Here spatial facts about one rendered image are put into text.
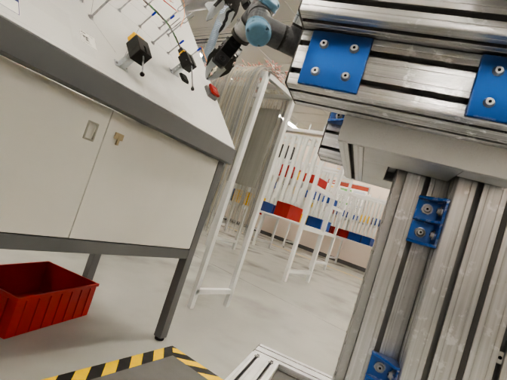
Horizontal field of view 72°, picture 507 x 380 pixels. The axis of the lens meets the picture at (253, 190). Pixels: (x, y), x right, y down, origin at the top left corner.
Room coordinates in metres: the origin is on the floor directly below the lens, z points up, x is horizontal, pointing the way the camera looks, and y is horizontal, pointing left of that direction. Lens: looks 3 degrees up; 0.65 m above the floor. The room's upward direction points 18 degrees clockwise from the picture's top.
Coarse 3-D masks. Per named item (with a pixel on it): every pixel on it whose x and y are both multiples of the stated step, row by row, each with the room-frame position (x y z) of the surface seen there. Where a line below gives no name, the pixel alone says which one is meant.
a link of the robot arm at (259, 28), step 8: (256, 8) 1.01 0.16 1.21; (264, 8) 1.02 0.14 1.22; (248, 16) 1.02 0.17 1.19; (256, 16) 0.98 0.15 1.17; (264, 16) 0.99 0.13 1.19; (248, 24) 0.98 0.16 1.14; (256, 24) 0.96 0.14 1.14; (264, 24) 0.96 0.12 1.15; (272, 24) 0.99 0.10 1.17; (280, 24) 1.00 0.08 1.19; (248, 32) 0.98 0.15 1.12; (256, 32) 0.98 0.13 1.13; (264, 32) 0.98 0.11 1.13; (272, 32) 1.00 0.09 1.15; (280, 32) 1.00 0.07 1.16; (248, 40) 1.00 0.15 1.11; (256, 40) 1.00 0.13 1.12; (264, 40) 0.99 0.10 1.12; (272, 40) 1.01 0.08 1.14; (280, 40) 1.01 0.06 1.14
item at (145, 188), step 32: (128, 128) 1.09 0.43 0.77; (96, 160) 1.03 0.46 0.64; (128, 160) 1.12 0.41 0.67; (160, 160) 1.23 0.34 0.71; (192, 160) 1.36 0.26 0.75; (96, 192) 1.06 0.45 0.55; (128, 192) 1.16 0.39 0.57; (160, 192) 1.27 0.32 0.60; (192, 192) 1.41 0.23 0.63; (96, 224) 1.09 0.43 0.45; (128, 224) 1.19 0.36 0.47; (160, 224) 1.31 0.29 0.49; (192, 224) 1.47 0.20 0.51
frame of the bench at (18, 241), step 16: (208, 192) 1.50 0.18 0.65; (208, 208) 1.53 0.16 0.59; (0, 240) 0.88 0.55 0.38; (16, 240) 0.91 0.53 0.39; (32, 240) 0.94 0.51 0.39; (48, 240) 0.98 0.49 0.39; (64, 240) 1.02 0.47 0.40; (80, 240) 1.06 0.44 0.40; (192, 240) 1.50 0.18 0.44; (96, 256) 1.80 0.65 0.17; (160, 256) 1.36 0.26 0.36; (176, 256) 1.44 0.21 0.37; (192, 256) 1.53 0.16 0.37; (176, 272) 1.51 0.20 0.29; (176, 288) 1.50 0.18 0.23; (176, 304) 1.52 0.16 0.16; (160, 320) 1.51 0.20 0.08; (160, 336) 1.50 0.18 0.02
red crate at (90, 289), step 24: (24, 264) 1.48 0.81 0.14; (48, 264) 1.60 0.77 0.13; (0, 288) 1.19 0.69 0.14; (24, 288) 1.52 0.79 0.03; (48, 288) 1.59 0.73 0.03; (72, 288) 1.38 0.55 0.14; (0, 312) 1.18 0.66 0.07; (24, 312) 1.20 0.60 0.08; (48, 312) 1.31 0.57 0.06; (72, 312) 1.43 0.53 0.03; (0, 336) 1.17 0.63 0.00
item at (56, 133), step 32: (0, 64) 0.77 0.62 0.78; (0, 96) 0.79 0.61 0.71; (32, 96) 0.84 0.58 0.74; (64, 96) 0.90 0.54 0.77; (0, 128) 0.81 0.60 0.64; (32, 128) 0.86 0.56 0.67; (64, 128) 0.93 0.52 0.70; (96, 128) 1.00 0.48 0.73; (0, 160) 0.83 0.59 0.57; (32, 160) 0.89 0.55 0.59; (64, 160) 0.95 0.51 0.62; (0, 192) 0.85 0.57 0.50; (32, 192) 0.91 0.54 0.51; (64, 192) 0.98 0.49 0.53; (0, 224) 0.87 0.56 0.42; (32, 224) 0.93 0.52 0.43; (64, 224) 1.00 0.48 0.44
